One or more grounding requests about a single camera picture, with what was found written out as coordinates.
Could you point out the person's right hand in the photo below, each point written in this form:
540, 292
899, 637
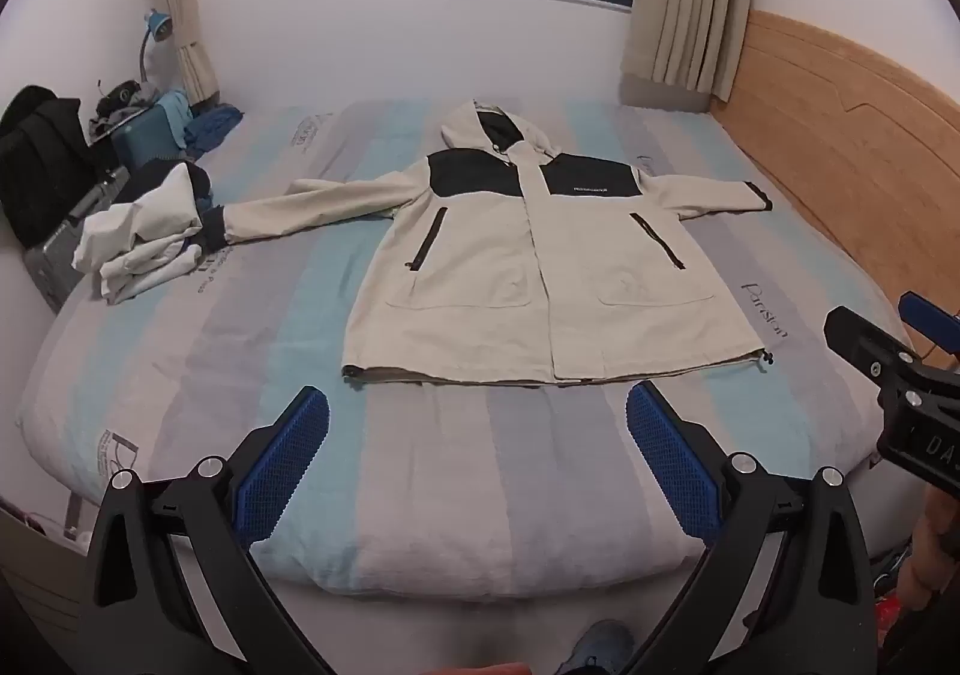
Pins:
934, 547

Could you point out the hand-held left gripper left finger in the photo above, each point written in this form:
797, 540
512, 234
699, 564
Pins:
289, 465

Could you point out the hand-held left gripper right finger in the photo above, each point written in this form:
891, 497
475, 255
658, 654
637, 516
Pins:
667, 465

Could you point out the blue desk lamp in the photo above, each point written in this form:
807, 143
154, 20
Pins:
157, 28

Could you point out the striped bed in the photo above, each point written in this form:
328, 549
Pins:
300, 360

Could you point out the silver suitcase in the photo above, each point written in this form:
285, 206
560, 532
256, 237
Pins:
64, 255

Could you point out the wooden headboard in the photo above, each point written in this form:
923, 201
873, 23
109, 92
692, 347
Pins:
847, 157

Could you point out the folded white and black clothes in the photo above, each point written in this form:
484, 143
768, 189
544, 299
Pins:
142, 232

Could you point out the black bag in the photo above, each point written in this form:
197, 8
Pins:
41, 157

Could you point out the person's blue shoe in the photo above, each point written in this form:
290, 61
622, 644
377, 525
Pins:
600, 645

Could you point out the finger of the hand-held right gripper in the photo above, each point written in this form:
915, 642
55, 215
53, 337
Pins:
916, 310
862, 341

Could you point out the dark blue cloth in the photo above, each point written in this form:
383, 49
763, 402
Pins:
210, 129

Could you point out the light blue cloth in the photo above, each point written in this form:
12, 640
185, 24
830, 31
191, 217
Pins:
174, 112

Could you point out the beige and black hooded jacket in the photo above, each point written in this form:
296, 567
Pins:
525, 255

